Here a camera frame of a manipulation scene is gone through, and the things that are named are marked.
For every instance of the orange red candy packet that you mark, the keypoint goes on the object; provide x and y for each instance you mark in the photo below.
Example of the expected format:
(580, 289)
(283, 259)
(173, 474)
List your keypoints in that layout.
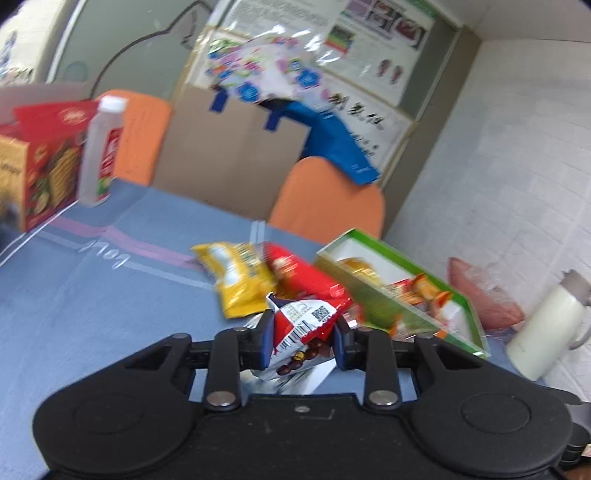
(422, 290)

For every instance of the yellow chip packet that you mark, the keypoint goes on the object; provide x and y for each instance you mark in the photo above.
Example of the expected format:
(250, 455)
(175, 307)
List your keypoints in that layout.
(235, 277)

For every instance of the red checkered snack packet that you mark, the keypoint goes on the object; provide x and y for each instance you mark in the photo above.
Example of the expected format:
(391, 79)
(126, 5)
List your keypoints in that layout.
(304, 277)

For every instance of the red cracker box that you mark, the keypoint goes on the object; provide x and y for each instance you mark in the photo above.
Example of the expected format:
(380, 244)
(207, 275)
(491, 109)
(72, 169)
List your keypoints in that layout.
(41, 170)

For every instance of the blue shopping bag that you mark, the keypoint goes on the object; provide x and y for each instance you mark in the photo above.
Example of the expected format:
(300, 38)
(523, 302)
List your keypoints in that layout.
(337, 143)

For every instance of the framed calligraphy poster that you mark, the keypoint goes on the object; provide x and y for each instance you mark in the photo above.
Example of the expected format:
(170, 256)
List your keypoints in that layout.
(378, 129)

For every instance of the white thermos flask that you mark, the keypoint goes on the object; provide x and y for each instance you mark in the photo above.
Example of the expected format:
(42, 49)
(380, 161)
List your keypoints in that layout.
(540, 332)

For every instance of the foot chart wall poster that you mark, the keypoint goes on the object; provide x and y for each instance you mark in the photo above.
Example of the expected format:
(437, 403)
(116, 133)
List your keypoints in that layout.
(369, 37)

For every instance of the red white chocolate bean packet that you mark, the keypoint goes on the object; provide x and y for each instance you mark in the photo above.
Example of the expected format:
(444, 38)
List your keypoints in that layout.
(300, 323)

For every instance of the orange chair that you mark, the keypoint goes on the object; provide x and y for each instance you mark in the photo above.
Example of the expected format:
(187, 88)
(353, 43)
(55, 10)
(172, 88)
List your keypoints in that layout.
(328, 198)
(138, 138)

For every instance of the green cardboard box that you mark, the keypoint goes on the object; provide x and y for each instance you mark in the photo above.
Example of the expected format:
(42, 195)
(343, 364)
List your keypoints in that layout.
(369, 295)

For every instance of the floral cloth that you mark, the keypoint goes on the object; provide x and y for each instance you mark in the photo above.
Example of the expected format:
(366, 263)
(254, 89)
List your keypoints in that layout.
(277, 69)

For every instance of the juice bottle red label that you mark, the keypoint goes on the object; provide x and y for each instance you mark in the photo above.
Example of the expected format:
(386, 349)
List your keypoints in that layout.
(101, 157)

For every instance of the clear plastic bag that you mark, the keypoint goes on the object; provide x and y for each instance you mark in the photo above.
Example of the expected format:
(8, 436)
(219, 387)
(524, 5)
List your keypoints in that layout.
(489, 277)

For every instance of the blue tablecloth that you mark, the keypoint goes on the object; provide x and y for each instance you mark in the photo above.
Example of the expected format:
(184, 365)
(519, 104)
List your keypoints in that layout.
(92, 300)

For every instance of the large yellow clear packet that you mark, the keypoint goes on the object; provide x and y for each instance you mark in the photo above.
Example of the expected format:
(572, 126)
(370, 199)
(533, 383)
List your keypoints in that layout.
(359, 267)

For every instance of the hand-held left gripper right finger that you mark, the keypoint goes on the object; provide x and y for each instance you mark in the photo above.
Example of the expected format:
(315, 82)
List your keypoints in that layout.
(338, 344)

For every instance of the brown cardboard panel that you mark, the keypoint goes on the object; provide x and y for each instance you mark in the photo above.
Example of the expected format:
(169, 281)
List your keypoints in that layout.
(221, 157)

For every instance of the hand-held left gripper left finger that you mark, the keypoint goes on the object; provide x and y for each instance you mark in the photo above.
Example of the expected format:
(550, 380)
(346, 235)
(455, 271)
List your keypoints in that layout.
(267, 339)

